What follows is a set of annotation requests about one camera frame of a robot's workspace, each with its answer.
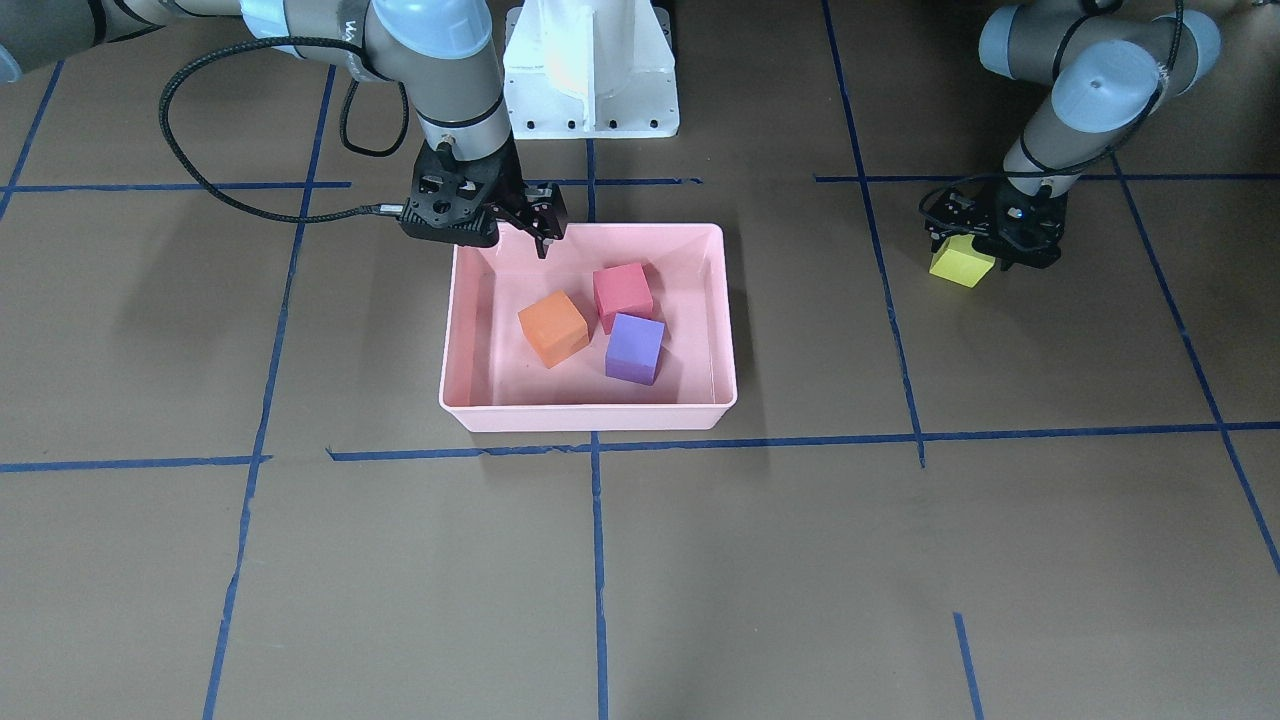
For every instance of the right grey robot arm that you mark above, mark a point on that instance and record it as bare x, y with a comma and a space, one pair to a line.
441, 55

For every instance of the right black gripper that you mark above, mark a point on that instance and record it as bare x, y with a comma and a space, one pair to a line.
507, 188

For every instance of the orange foam cube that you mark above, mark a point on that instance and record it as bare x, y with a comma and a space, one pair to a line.
554, 328

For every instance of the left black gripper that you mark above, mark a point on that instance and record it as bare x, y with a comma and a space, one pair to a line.
962, 214

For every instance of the purple foam cube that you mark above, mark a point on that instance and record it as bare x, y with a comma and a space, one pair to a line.
633, 352

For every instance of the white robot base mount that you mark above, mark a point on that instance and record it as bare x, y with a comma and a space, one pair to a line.
591, 69

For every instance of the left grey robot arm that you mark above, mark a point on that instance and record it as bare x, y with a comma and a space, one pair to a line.
1105, 75

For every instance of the red foam cube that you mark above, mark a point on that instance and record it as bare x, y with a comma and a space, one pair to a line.
622, 289

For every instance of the yellow foam cube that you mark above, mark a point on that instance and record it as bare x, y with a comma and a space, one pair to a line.
958, 261

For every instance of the pink plastic bin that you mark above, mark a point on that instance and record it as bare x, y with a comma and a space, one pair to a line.
492, 380

